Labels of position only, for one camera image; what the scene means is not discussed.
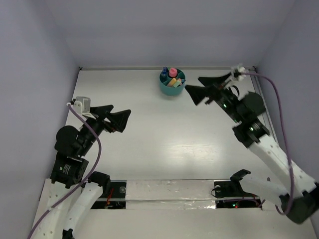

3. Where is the orange tip pink highlighter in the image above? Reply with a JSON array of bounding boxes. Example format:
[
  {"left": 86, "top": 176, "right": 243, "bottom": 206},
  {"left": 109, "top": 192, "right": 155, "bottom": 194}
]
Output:
[{"left": 167, "top": 78, "right": 177, "bottom": 87}]

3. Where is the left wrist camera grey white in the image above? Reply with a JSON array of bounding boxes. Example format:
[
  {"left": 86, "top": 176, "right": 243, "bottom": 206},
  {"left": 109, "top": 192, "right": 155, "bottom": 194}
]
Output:
[{"left": 67, "top": 97, "right": 91, "bottom": 116}]

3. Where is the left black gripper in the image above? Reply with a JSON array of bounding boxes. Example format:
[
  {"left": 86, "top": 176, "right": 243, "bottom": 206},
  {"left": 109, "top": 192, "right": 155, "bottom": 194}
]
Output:
[{"left": 78, "top": 104, "right": 132, "bottom": 154}]

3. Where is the pink topped centre tube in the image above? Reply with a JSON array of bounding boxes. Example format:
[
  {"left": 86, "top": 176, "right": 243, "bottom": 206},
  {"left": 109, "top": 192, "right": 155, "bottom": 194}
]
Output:
[{"left": 167, "top": 67, "right": 178, "bottom": 79}]

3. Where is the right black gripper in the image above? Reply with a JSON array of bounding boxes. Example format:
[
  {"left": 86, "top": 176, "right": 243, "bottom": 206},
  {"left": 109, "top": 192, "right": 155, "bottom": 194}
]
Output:
[{"left": 186, "top": 72, "right": 244, "bottom": 123}]

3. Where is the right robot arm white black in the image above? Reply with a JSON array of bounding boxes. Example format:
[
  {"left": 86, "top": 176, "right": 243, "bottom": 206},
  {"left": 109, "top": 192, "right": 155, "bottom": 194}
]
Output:
[{"left": 185, "top": 70, "right": 319, "bottom": 225}]

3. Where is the blue cap white pen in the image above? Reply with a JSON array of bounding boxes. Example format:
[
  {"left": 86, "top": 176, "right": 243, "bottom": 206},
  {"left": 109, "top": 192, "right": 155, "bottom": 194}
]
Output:
[{"left": 161, "top": 67, "right": 168, "bottom": 79}]

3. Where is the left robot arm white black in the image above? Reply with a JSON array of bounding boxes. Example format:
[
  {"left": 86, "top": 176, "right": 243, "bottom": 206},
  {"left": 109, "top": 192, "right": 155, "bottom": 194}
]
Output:
[{"left": 27, "top": 100, "right": 131, "bottom": 239}]

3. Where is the foil covered front board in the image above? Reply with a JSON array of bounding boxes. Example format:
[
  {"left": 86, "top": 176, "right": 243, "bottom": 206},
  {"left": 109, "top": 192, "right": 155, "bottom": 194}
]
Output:
[{"left": 125, "top": 180, "right": 216, "bottom": 210}]

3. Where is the green tip clear highlighter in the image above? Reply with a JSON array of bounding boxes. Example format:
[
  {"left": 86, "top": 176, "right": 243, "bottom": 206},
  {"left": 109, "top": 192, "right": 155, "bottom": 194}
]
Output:
[{"left": 173, "top": 79, "right": 182, "bottom": 88}]

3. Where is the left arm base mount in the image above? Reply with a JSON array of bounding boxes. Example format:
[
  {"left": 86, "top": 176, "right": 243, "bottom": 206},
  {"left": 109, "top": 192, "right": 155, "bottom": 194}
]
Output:
[{"left": 91, "top": 181, "right": 127, "bottom": 210}]

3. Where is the teal round organizer container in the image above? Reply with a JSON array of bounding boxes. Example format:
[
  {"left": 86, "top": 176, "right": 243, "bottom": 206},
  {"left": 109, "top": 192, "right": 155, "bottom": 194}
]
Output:
[{"left": 159, "top": 68, "right": 186, "bottom": 96}]

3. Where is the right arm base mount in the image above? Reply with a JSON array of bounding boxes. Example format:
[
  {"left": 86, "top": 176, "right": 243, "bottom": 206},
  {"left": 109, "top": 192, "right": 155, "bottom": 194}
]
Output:
[{"left": 210, "top": 169, "right": 265, "bottom": 209}]

